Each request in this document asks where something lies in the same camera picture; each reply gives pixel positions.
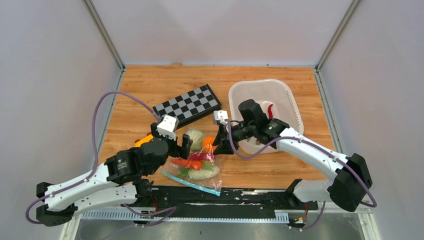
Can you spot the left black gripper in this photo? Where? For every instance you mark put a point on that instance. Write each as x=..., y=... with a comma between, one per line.
x=183, y=151

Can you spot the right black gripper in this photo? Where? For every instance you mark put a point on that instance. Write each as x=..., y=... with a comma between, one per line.
x=222, y=142

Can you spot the green toy cabbage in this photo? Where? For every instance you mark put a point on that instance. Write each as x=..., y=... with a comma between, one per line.
x=197, y=137

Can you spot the large toy orange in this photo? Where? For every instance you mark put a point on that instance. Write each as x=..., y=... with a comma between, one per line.
x=207, y=144

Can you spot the red toy chili pepper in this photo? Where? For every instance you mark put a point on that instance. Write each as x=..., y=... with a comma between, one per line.
x=202, y=156

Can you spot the toy orange carrot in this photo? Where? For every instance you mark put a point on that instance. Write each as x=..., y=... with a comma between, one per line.
x=190, y=164

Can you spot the clear zip top bag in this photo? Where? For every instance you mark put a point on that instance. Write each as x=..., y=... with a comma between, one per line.
x=180, y=174

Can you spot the white toy radish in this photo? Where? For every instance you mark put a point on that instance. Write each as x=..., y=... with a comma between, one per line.
x=203, y=174

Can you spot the white plastic basket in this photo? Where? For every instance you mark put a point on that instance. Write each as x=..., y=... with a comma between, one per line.
x=267, y=92

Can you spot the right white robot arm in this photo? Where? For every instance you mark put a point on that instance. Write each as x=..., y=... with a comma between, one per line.
x=348, y=179

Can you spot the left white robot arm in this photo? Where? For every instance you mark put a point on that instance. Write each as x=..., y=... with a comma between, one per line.
x=120, y=180

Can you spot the black grey chessboard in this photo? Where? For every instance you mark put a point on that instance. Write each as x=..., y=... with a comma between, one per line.
x=190, y=106

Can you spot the yellow toy brick car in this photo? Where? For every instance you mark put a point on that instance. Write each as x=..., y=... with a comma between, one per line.
x=146, y=139

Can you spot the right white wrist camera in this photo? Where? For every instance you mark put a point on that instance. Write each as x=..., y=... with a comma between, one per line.
x=220, y=117

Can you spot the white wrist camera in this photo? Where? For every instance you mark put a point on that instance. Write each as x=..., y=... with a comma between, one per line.
x=167, y=127
x=220, y=117

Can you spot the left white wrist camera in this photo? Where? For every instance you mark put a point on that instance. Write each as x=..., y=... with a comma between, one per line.
x=167, y=127

